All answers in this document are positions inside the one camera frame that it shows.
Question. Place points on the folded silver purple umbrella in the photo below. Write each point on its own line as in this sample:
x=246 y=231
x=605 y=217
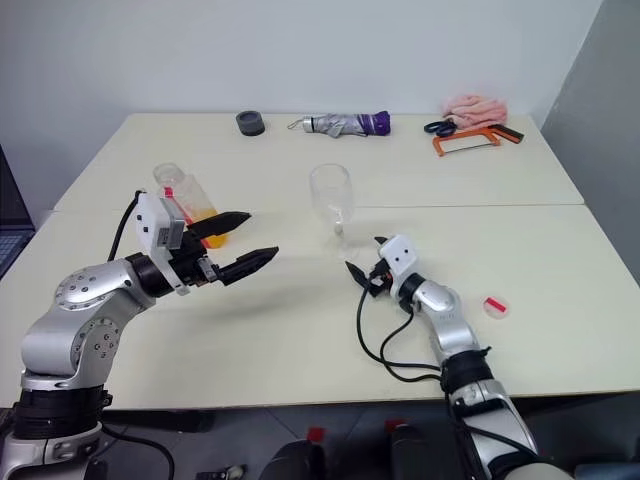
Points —
x=345 y=124

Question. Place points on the small black floor device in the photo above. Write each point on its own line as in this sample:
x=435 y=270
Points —
x=222 y=472

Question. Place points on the orange hacksaw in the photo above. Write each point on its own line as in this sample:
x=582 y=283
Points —
x=440 y=148

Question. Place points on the dark laptop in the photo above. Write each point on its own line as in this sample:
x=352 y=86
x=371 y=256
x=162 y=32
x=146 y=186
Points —
x=12 y=210

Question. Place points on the clear wine glass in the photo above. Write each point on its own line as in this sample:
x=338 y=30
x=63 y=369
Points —
x=330 y=195

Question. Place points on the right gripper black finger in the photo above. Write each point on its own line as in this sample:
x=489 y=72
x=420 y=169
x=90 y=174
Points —
x=359 y=276
x=381 y=240

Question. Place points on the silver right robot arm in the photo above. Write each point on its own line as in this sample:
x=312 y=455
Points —
x=450 y=320

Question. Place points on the dark rounded shape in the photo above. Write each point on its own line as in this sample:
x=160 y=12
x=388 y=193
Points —
x=300 y=462
x=420 y=455

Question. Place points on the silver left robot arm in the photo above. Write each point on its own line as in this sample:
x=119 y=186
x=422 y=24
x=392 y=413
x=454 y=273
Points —
x=75 y=310

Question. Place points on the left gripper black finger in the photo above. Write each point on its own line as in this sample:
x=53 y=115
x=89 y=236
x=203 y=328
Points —
x=220 y=224
x=247 y=264

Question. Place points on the clear red-striped bottle cap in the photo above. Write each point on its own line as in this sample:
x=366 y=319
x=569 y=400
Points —
x=496 y=307

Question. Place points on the bottle of orange juice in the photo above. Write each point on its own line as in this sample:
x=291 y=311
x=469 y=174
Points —
x=192 y=195

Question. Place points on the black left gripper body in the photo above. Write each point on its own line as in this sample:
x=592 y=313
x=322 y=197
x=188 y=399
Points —
x=192 y=265

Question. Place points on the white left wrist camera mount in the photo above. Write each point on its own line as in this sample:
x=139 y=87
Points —
x=150 y=220

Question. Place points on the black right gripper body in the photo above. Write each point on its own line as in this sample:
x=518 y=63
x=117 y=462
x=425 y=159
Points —
x=379 y=280

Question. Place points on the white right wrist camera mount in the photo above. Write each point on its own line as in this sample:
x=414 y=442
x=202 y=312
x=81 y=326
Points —
x=402 y=257

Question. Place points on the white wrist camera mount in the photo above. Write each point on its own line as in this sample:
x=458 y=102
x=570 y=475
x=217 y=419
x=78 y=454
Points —
x=402 y=257
x=150 y=220

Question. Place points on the pink towel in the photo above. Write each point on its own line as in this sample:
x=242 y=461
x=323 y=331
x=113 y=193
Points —
x=477 y=111

